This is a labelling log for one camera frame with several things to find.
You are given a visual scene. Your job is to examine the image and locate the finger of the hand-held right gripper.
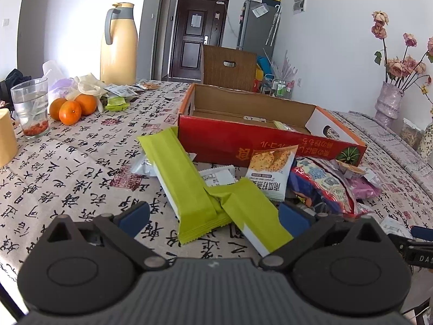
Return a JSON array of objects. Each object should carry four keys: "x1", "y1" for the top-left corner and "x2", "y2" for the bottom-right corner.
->
[{"x1": 411, "y1": 225, "x2": 433, "y2": 242}]

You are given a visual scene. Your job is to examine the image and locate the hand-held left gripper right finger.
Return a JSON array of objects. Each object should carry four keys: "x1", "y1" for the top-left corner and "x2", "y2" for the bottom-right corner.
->
[{"x1": 258, "y1": 202, "x2": 387, "y2": 272}]

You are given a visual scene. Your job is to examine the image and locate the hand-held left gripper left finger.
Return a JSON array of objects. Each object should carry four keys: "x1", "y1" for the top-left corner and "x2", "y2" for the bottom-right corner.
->
[{"x1": 44, "y1": 201, "x2": 170, "y2": 272}]

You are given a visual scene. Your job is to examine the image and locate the white crinkled snack packet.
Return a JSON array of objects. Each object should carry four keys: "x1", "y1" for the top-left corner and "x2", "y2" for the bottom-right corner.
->
[{"x1": 379, "y1": 216, "x2": 412, "y2": 239}]

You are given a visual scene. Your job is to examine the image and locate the long green snack packet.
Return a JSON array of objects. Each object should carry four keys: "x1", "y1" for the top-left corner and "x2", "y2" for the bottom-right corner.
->
[
  {"x1": 137, "y1": 126, "x2": 232, "y2": 245},
  {"x1": 206, "y1": 178, "x2": 294, "y2": 257}
]

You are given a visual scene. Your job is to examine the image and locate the white cracker snack packet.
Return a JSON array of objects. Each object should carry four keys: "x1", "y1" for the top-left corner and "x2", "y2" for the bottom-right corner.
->
[{"x1": 244, "y1": 145, "x2": 299, "y2": 200}]

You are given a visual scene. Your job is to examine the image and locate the pink snack packet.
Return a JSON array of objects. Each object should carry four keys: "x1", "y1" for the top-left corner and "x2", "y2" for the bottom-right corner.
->
[{"x1": 348, "y1": 173, "x2": 383, "y2": 200}]

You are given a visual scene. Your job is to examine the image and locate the red cardboard box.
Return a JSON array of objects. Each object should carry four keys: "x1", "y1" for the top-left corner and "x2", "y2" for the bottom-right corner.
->
[{"x1": 178, "y1": 83, "x2": 368, "y2": 168}]

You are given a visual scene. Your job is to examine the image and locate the blue red snack bag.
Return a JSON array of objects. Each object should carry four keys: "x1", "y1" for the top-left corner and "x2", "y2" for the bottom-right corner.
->
[{"x1": 287, "y1": 157, "x2": 372, "y2": 218}]

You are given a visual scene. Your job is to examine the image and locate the small grey snack packet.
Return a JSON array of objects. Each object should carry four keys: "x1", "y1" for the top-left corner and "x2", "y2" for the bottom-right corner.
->
[{"x1": 130, "y1": 154, "x2": 157, "y2": 177}]

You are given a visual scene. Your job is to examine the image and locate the small orange white snack packet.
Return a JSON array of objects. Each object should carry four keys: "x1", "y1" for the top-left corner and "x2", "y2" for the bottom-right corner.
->
[{"x1": 333, "y1": 159, "x2": 366, "y2": 177}]

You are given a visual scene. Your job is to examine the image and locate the small white flat packet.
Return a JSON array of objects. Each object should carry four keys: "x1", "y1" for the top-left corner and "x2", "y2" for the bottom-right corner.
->
[{"x1": 198, "y1": 165, "x2": 237, "y2": 187}]

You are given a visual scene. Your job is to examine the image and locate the floral patterned vase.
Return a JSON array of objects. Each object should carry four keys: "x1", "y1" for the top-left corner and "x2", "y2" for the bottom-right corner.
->
[{"x1": 417, "y1": 106, "x2": 433, "y2": 160}]

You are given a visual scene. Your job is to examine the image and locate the pale yellow snack packet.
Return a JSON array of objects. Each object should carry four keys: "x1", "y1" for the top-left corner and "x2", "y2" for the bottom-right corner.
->
[{"x1": 272, "y1": 121, "x2": 309, "y2": 133}]

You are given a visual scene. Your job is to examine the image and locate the pink patterned cloth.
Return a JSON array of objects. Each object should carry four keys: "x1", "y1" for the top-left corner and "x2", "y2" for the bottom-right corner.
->
[{"x1": 329, "y1": 110, "x2": 433, "y2": 231}]

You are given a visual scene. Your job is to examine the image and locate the clear storage jar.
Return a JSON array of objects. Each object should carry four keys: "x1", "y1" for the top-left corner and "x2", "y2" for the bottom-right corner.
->
[{"x1": 401, "y1": 118, "x2": 424, "y2": 148}]

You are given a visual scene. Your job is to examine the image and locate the small green snack packet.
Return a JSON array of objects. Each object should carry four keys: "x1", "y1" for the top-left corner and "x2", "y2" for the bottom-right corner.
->
[{"x1": 104, "y1": 95, "x2": 130, "y2": 112}]

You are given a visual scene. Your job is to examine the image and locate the orange fruit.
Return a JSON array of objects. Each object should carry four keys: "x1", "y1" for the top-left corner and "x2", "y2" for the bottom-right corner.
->
[
  {"x1": 49, "y1": 98, "x2": 67, "y2": 121},
  {"x1": 59, "y1": 100, "x2": 83, "y2": 125},
  {"x1": 74, "y1": 94, "x2": 98, "y2": 116}
]

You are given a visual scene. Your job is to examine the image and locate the white printed snack packet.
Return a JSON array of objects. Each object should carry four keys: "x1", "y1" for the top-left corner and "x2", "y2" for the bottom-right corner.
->
[{"x1": 104, "y1": 84, "x2": 138, "y2": 98}]

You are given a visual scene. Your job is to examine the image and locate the pink textured vase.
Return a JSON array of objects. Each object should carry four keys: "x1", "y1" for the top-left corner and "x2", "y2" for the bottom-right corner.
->
[{"x1": 374, "y1": 81, "x2": 405, "y2": 128}]

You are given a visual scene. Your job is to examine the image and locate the cream artificial flower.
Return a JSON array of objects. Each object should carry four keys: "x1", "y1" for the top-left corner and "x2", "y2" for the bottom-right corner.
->
[{"x1": 72, "y1": 73, "x2": 109, "y2": 113}]

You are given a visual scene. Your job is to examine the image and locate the yellow cylinder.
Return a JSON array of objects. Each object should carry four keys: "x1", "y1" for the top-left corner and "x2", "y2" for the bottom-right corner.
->
[{"x1": 0, "y1": 108, "x2": 18, "y2": 169}]

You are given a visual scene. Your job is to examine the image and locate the clear glass cup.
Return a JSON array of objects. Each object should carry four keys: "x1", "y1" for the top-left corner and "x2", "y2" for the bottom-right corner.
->
[{"x1": 10, "y1": 78, "x2": 51, "y2": 139}]

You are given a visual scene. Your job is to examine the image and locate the pink dried grass bundle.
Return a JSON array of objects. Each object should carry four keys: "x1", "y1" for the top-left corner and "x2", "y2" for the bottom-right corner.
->
[{"x1": 270, "y1": 50, "x2": 300, "y2": 82}]

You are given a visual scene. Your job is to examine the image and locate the white plastic bag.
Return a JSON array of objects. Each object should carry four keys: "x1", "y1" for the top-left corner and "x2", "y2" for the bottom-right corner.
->
[{"x1": 42, "y1": 60, "x2": 76, "y2": 103}]

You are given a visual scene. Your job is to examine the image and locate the blue plastic item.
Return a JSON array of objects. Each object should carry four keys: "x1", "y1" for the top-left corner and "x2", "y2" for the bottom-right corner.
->
[{"x1": 257, "y1": 56, "x2": 275, "y2": 79}]

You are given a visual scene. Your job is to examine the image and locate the wooden chair back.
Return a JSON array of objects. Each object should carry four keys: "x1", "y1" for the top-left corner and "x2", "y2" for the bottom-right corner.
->
[{"x1": 202, "y1": 45, "x2": 260, "y2": 93}]

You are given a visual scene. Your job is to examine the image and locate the yellow thermos jug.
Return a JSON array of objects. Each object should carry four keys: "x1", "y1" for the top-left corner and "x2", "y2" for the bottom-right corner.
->
[{"x1": 100, "y1": 3, "x2": 139, "y2": 86}]

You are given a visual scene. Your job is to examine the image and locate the dried pink roses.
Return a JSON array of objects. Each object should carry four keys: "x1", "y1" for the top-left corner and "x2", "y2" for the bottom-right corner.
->
[{"x1": 371, "y1": 10, "x2": 433, "y2": 93}]

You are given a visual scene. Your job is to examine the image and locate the black backpack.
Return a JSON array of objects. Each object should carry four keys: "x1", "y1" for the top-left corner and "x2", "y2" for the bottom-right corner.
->
[{"x1": 0, "y1": 69, "x2": 33, "y2": 109}]

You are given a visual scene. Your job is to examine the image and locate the dark brown door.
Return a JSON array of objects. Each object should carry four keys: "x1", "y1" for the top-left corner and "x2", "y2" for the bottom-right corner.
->
[{"x1": 169, "y1": 0, "x2": 229, "y2": 83}]

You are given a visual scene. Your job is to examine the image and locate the grey refrigerator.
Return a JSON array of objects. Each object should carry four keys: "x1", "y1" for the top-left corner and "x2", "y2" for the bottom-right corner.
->
[{"x1": 236, "y1": 0, "x2": 282, "y2": 57}]

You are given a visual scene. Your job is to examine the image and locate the white umbrella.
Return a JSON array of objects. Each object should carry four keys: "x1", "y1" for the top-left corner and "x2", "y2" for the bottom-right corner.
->
[{"x1": 265, "y1": 5, "x2": 282, "y2": 47}]

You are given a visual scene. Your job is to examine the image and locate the wire rack with bottles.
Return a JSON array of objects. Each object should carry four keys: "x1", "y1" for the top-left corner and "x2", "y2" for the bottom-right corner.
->
[{"x1": 260, "y1": 74, "x2": 296, "y2": 99}]

